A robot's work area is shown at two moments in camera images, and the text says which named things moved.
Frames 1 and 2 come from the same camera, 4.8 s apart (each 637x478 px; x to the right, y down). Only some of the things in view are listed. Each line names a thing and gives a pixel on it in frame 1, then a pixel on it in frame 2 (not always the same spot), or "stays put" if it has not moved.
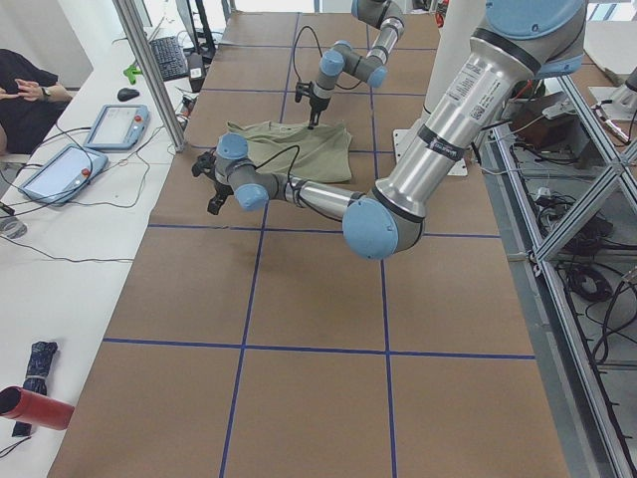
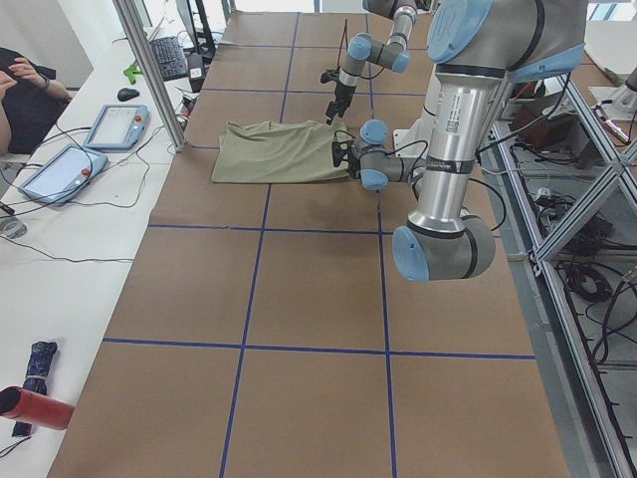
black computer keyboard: x=169 y=58 stays put
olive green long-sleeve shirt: x=318 y=153 stays put
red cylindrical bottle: x=35 y=408 stays put
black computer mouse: x=125 y=94 stays put
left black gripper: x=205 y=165 to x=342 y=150
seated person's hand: x=31 y=91 to x=26 y=71
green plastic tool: x=131 y=72 stays put
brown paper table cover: x=258 y=345 stays put
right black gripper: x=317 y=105 to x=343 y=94
